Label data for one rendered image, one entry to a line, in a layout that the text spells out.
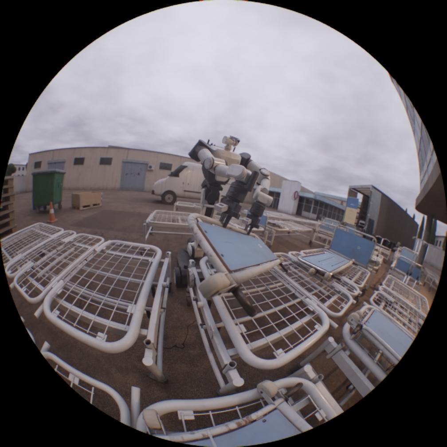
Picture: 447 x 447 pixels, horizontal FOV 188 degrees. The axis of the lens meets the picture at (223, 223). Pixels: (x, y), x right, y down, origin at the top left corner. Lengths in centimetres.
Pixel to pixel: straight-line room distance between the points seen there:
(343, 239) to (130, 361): 261
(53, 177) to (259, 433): 585
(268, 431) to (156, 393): 68
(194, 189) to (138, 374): 757
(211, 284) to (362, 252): 210
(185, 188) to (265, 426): 768
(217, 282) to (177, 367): 84
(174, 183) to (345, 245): 727
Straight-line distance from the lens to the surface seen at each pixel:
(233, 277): 34
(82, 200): 581
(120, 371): 108
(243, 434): 45
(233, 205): 60
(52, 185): 568
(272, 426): 48
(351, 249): 223
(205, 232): 40
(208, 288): 26
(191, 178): 764
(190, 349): 107
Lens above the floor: 98
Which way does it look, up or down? 12 degrees down
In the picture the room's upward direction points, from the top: 10 degrees clockwise
